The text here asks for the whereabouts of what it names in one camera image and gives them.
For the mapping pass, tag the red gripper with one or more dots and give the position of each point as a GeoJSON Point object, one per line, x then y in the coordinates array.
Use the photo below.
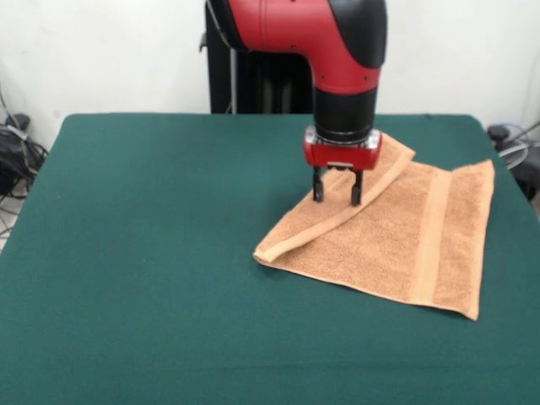
{"type": "Point", "coordinates": [341, 156]}

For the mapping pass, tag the orange terry towel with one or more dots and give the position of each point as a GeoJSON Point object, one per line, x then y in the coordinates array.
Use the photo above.
{"type": "Point", "coordinates": [379, 240]}

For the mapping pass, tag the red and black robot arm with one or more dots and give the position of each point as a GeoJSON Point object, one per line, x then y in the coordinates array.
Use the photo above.
{"type": "Point", "coordinates": [337, 50]}

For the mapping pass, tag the dark green table cloth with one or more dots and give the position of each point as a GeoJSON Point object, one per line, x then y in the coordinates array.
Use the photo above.
{"type": "Point", "coordinates": [126, 295]}

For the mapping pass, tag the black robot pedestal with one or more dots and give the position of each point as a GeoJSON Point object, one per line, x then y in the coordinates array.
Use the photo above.
{"type": "Point", "coordinates": [253, 84]}

